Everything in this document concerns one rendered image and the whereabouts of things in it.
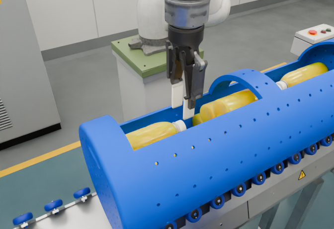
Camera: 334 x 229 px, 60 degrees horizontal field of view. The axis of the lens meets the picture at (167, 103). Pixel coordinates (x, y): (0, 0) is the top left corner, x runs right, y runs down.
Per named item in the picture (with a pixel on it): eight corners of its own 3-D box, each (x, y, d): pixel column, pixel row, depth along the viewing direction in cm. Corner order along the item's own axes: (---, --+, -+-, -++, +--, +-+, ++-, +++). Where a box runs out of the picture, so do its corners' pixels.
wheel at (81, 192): (72, 192, 76) (74, 199, 75) (89, 185, 77) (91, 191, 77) (72, 192, 80) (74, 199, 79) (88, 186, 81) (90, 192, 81)
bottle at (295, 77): (307, 65, 104) (270, 79, 97) (324, 58, 98) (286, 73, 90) (314, 83, 104) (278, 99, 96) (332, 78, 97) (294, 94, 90)
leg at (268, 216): (255, 228, 172) (280, 155, 134) (262, 224, 174) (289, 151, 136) (262, 236, 168) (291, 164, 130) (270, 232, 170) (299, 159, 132)
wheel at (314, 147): (301, 143, 91) (306, 144, 90) (310, 138, 93) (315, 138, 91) (305, 157, 92) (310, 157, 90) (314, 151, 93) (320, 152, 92)
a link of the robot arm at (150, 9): (137, 26, 137) (133, -24, 123) (175, 24, 138) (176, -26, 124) (138, 41, 124) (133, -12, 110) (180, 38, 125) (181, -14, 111)
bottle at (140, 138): (106, 136, 68) (174, 112, 75) (105, 147, 74) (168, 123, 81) (119, 163, 65) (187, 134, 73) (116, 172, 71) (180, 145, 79)
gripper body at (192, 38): (160, 19, 61) (160, 58, 66) (182, 33, 55) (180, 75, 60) (189, 12, 64) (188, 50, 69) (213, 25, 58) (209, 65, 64)
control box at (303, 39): (290, 52, 136) (295, 31, 130) (317, 42, 144) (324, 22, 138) (307, 61, 129) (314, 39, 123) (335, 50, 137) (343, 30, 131)
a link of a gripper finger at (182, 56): (193, 47, 64) (197, 48, 62) (197, 94, 68) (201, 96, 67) (178, 51, 62) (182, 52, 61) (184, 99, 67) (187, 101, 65)
